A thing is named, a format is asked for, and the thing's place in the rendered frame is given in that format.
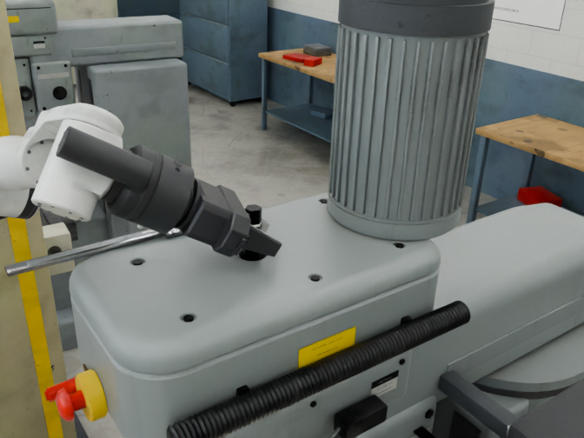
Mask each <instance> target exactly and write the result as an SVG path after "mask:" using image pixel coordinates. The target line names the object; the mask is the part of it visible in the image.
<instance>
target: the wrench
mask: <svg viewBox="0 0 584 438"><path fill-rule="evenodd" d="M161 236H165V237H166V238H171V237H177V236H183V232H182V231H181V230H179V229H172V230H171V231H170V232H169V233H167V234H162V233H159V232H157V231H154V230H153V229H147V230H144V231H140V232H136V233H133V234H129V235H126V236H119V237H116V238H112V239H109V240H105V241H102V242H96V243H92V244H89V245H85V246H82V247H78V248H74V249H68V250H65V251H61V252H57V253H55V254H51V255H45V256H41V257H38V258H34V259H30V260H27V261H23V262H17V263H13V264H10V265H7V266H4V270H5V271H6V273H7V275H8V276H14V275H19V274H22V273H26V272H30V271H32V270H36V269H42V268H45V267H49V266H52V265H56V264H59V263H62V262H68V261H72V260H76V259H78V258H82V257H85V256H91V255H94V254H98V253H102V252H105V251H108V250H112V249H118V248H121V247H124V246H128V245H131V244H135V243H138V242H144V241H148V240H151V239H154V238H157V237H161Z"/></svg>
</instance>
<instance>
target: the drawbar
mask: <svg viewBox="0 0 584 438"><path fill-rule="evenodd" d="M245 210H246V212H247V213H248V214H249V218H250V219H251V223H250V224H251V225H257V224H260V223H261V221H262V207H261V206H258V205H256V204H252V205H247V207H246V208H245ZM256 228H258V229H259V230H262V224H261V225H260V227H256ZM245 260H246V261H252V262H253V261H259V260H261V254H260V253H256V252H254V251H250V250H246V249H245Z"/></svg>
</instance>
